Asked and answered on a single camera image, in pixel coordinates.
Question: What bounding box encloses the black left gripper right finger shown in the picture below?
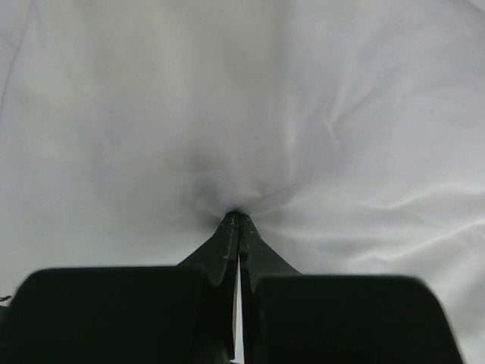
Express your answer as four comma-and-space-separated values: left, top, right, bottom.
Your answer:
239, 215, 463, 363

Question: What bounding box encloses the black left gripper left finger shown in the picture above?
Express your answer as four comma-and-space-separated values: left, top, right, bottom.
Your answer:
1, 212, 239, 363

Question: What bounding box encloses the white daisy print t-shirt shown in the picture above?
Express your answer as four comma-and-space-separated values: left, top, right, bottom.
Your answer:
1, 1, 484, 363

